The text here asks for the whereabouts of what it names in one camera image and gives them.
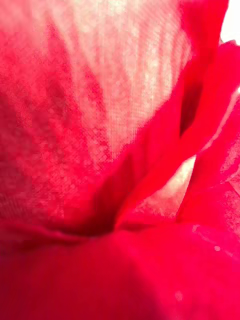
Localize red rose with green stem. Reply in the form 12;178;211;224
0;0;240;320

